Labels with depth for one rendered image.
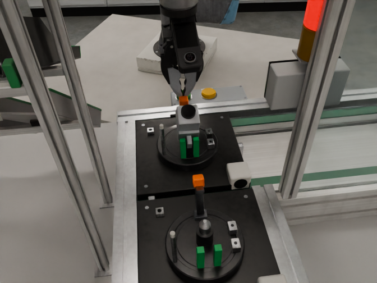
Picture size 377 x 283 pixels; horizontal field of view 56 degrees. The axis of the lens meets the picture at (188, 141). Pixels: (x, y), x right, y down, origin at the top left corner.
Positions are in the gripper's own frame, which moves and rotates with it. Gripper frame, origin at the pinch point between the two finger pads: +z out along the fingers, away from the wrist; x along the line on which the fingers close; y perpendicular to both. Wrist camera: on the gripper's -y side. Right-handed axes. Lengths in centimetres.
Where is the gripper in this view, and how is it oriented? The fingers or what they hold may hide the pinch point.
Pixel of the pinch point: (183, 95)
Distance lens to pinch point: 80.5
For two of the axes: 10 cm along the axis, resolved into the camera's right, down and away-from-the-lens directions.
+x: -9.9, 1.0, -0.7
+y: -1.2, -6.8, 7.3
